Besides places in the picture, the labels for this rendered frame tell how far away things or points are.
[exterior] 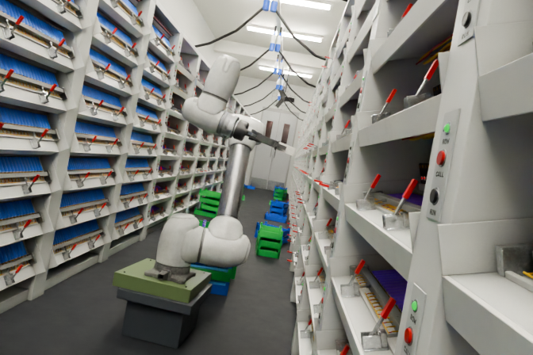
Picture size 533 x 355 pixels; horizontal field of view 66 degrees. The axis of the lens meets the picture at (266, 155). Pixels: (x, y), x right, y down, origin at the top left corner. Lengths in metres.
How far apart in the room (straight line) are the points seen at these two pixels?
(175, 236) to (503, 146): 1.51
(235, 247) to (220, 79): 0.74
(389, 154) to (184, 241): 1.01
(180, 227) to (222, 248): 0.20
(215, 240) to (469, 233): 1.46
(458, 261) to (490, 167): 0.10
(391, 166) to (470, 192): 0.71
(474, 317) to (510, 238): 0.11
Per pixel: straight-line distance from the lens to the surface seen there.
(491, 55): 0.47
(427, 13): 0.76
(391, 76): 1.17
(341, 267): 1.16
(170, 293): 1.80
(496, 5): 0.49
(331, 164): 1.83
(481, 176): 0.46
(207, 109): 1.50
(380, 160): 1.14
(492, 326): 0.37
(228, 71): 1.52
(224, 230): 1.83
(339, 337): 1.22
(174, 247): 1.82
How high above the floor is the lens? 0.84
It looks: level
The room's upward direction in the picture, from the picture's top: 11 degrees clockwise
